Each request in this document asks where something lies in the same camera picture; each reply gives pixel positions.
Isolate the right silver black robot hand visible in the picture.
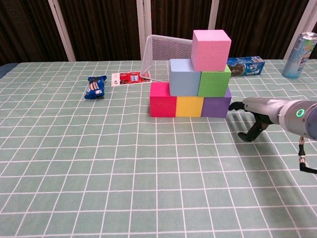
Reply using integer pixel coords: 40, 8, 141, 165
228, 97, 290, 142

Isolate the purple foam cube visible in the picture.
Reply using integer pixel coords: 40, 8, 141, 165
200, 87, 232, 118

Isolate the green foam cube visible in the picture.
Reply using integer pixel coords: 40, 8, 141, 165
197, 64, 232, 98

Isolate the yellow foam cube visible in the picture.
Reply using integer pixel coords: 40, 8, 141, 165
175, 96, 205, 118

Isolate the pink foam cube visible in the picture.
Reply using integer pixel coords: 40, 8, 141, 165
191, 29, 232, 72

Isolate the light blue foam cube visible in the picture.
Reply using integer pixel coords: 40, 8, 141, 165
168, 59, 202, 97

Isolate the crimson red foam cube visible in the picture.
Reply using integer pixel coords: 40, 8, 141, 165
149, 82, 177, 118

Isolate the blue cookie box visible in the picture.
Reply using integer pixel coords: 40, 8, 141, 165
226, 56, 265, 77

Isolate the tall light blue drink can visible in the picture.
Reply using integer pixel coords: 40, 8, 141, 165
281, 31, 317, 80

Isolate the green checked tablecloth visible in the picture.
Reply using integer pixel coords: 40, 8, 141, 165
0, 59, 317, 238

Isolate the red printed card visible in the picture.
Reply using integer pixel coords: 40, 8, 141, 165
111, 71, 152, 87

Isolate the small blue cookie packet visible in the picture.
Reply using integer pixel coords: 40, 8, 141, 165
84, 75, 107, 101

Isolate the dark pleated curtain backdrop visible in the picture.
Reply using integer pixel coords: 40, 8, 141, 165
0, 0, 317, 65

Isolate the blue table padding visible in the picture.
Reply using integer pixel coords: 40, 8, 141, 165
0, 62, 14, 80

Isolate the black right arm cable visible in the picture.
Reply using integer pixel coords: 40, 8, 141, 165
298, 135, 317, 174

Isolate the white partition frame post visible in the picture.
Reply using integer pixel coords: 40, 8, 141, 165
207, 0, 220, 31
48, 0, 76, 62
284, 0, 317, 60
136, 0, 152, 61

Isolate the white wire mesh basket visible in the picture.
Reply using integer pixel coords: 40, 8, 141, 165
139, 34, 194, 83

